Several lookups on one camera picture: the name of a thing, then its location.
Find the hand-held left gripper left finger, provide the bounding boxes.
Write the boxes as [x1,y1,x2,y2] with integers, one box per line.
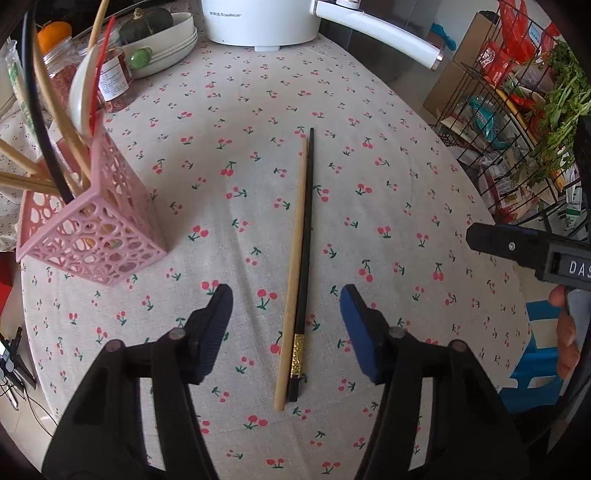
[44,284,234,480]

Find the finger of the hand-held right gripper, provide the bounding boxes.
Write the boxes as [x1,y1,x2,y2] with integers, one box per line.
[465,222,551,278]

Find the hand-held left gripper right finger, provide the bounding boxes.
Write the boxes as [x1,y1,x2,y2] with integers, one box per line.
[340,284,529,480]

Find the long light wooden chopstick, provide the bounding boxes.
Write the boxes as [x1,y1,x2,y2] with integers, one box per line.
[273,137,309,412]

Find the black chopstick with gold band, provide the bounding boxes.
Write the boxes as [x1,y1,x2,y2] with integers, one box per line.
[286,127,316,402]

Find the pink perforated utensil basket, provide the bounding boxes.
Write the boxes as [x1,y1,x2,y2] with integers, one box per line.
[16,124,169,288]

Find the white plastic spoon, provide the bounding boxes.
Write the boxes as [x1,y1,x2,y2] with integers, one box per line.
[68,43,112,141]

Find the plain black chopstick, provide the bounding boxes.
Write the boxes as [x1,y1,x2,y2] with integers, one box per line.
[22,8,72,200]

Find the red plastic straw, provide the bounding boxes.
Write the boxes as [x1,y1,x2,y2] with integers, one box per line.
[87,15,117,136]

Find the paper-wrapped chopsticks with green print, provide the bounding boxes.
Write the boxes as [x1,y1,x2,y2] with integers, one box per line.
[6,41,40,141]

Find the thin bamboo stick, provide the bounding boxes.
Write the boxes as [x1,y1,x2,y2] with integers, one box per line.
[87,0,112,49]

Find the person's right hand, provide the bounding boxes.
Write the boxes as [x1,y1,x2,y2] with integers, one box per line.
[549,284,583,380]

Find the blue plastic stool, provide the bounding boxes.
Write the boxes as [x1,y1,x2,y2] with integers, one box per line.
[500,300,575,415]

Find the blue and white snack packet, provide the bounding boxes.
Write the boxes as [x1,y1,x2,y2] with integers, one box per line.
[467,97,509,148]

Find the cherry print tablecloth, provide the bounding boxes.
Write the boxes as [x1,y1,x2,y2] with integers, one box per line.
[0,14,532,480]

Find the green leafy herbs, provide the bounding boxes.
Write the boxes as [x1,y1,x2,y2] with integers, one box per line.
[519,41,591,188]

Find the cardboard box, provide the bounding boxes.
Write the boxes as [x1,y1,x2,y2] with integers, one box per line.
[422,11,506,125]

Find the red snack packet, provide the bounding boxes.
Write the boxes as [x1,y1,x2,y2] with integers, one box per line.
[475,39,520,86]

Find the grey steel refrigerator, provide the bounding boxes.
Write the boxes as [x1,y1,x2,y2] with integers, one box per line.
[318,21,419,85]

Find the labelled jar of red berries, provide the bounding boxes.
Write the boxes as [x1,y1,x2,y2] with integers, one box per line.
[98,46,136,113]

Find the small green glossy object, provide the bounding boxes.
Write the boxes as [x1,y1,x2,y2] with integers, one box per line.
[128,48,153,71]

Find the stack of white bowls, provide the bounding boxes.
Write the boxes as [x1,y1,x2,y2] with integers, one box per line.
[119,11,199,79]

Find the clear jar of red berries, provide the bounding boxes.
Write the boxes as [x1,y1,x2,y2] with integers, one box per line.
[44,39,80,109]

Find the dark green squash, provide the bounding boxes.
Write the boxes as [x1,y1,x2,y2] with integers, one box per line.
[119,6,174,45]

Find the white electric cooking pot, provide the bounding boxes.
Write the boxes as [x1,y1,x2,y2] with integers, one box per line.
[201,0,450,71]

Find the orange fruit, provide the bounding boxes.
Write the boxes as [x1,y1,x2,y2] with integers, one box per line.
[37,21,62,55]

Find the black wire rack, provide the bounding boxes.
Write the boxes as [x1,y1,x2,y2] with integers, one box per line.
[434,0,591,232]

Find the black cables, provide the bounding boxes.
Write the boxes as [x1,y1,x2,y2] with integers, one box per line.
[0,327,40,414]

